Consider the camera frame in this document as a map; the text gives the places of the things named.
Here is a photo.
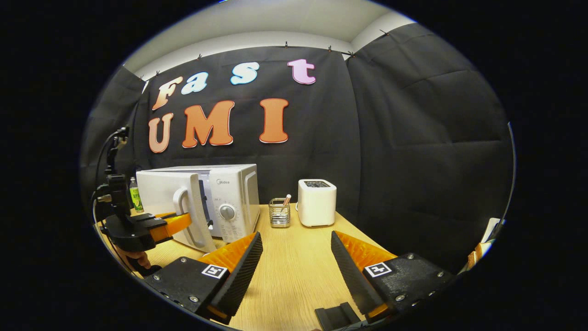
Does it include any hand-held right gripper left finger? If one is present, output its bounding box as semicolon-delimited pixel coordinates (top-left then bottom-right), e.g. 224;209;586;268
140;232;264;325

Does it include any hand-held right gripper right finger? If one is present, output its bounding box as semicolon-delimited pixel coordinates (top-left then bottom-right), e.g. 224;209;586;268
331;231;458;324

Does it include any white microwave oven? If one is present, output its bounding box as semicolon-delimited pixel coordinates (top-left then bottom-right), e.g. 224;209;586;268
136;164;260;253

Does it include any green label bottle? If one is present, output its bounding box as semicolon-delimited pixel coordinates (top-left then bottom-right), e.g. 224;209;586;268
129;177;144;213

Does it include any black plastic stand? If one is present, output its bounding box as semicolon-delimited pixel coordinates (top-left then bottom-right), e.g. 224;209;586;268
315;302;362;331

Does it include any metal mesh holder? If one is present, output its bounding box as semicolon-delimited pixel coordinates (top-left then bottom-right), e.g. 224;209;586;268
269;198;291;228

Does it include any white toaster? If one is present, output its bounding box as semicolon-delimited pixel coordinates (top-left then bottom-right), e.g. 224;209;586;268
297;179;337;228

